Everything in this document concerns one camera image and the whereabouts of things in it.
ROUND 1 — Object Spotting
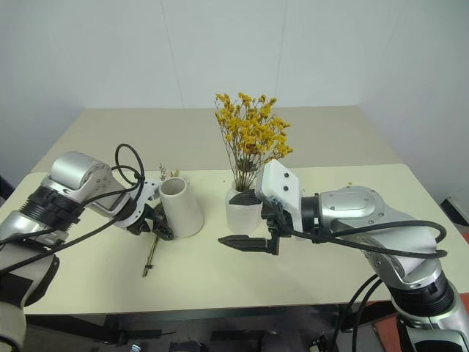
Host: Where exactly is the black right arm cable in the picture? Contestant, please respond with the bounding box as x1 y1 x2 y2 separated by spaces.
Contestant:
289 219 449 260

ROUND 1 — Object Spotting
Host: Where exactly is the yellow dried flower bouquet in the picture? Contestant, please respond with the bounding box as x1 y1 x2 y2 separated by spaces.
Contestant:
214 92 295 194

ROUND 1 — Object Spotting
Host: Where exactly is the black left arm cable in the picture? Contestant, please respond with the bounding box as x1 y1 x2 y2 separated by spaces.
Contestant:
0 143 146 274

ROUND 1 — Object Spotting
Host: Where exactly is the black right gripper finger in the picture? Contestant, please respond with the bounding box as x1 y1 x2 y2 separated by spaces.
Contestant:
228 190 262 207
217 235 281 256

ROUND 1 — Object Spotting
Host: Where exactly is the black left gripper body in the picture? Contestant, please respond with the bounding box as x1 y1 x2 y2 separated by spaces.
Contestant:
127 203 159 236

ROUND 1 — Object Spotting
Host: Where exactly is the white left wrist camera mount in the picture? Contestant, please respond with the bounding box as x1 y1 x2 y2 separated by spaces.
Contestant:
116 178 164 230

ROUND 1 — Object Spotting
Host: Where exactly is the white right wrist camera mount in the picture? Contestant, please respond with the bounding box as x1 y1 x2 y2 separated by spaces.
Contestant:
255 158 305 232

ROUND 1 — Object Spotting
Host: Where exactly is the black hanging cable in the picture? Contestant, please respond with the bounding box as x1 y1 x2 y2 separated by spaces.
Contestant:
340 274 380 333
351 280 384 352

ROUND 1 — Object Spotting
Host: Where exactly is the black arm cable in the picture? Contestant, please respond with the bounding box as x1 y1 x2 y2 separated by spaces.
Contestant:
0 143 146 274
289 219 449 260

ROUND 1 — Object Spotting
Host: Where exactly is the small pale flower bouquet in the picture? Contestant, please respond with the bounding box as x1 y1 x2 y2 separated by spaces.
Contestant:
141 163 181 279

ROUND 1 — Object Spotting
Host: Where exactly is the white tapered vase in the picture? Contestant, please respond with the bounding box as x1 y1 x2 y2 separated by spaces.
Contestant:
224 186 263 236
159 175 205 238

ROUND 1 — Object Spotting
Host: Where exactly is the black table frame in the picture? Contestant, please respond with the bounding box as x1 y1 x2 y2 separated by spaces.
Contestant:
25 300 399 352

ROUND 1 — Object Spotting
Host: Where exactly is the red floor mat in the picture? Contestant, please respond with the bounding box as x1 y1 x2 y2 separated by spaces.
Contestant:
372 314 405 352

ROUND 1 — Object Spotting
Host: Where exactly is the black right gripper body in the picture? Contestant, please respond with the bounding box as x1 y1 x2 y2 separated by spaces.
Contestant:
259 199 295 240

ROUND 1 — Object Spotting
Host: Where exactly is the dark blue object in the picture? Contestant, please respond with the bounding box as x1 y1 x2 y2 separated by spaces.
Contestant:
0 175 16 201

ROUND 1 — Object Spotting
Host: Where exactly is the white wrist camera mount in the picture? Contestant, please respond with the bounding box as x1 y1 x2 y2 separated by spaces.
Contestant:
255 158 305 232
116 178 164 230

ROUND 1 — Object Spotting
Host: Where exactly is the dark box on floor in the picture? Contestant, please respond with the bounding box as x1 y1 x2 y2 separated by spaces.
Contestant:
439 196 469 227

